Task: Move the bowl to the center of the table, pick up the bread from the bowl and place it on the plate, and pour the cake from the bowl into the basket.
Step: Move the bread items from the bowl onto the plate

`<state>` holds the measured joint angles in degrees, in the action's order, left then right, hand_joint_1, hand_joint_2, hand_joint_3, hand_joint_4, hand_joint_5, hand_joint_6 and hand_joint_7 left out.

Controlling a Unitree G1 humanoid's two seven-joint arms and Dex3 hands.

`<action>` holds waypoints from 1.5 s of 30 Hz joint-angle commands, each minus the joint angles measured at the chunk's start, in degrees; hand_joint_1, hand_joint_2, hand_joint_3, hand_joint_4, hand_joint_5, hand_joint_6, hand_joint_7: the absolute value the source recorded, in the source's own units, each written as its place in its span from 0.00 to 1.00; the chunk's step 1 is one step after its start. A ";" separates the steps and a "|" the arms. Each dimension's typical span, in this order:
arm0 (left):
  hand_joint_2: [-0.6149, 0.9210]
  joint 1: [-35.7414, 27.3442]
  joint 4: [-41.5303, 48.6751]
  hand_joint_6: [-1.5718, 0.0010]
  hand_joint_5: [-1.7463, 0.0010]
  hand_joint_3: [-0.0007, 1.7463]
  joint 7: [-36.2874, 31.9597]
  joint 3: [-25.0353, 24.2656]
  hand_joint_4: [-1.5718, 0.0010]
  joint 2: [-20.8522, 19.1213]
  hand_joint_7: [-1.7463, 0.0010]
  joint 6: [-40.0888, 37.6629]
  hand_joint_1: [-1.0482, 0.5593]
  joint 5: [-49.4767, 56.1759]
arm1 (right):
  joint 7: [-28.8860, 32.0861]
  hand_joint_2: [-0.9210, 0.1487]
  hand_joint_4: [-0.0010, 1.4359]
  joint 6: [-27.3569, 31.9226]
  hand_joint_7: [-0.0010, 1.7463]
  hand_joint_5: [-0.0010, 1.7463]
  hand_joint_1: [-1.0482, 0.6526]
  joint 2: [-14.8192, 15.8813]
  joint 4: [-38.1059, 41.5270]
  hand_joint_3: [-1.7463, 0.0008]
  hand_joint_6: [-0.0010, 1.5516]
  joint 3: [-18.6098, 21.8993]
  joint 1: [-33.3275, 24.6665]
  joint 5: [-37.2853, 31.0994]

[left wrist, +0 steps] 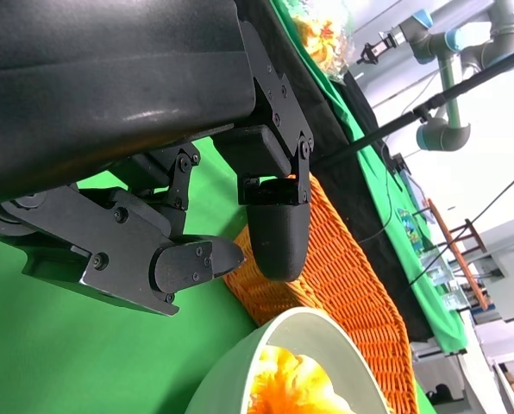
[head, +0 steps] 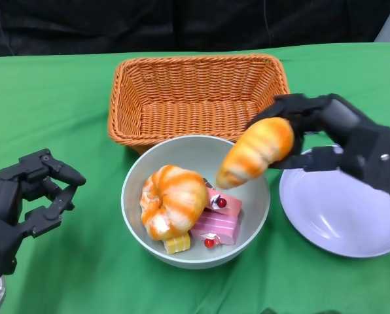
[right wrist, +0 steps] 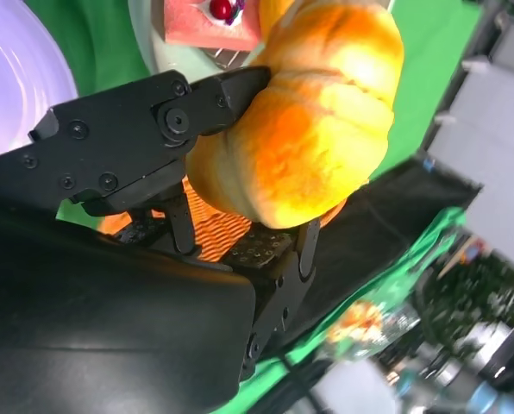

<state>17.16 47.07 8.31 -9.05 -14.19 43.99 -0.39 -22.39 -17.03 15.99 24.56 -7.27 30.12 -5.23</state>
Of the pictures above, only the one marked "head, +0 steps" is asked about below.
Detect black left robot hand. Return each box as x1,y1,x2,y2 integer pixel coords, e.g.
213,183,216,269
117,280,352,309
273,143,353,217
0,148,87,288

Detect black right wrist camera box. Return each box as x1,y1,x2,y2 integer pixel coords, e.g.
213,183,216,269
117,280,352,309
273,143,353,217
345,126,390,211

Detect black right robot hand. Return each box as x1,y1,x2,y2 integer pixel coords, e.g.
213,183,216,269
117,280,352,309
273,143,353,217
245,93,376,181

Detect lavender plate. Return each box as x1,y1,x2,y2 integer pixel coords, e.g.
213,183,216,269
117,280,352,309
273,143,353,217
279,148,390,259

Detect salmon cake slice with cherry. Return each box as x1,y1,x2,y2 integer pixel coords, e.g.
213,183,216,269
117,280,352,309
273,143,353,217
204,186,243,218

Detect pale green bowl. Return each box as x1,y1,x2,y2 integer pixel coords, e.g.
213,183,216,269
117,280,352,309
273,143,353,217
120,134,270,270

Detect pink layered cake slice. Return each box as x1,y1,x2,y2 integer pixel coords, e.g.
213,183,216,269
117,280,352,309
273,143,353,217
190,211,242,250

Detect black backdrop cloth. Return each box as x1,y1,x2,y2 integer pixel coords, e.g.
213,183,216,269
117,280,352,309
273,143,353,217
0,0,390,58

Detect yellow cake slice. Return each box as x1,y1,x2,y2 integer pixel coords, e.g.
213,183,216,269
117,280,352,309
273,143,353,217
162,232,192,254

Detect orange striped ring bread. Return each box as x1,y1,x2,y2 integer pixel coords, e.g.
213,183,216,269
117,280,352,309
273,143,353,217
216,117,295,190
139,164,208,242

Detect green tablecloth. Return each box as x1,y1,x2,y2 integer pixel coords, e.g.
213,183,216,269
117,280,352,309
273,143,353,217
0,41,390,314

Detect orange wicker basket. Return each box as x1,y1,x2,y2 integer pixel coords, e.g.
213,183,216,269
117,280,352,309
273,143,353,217
107,54,291,156

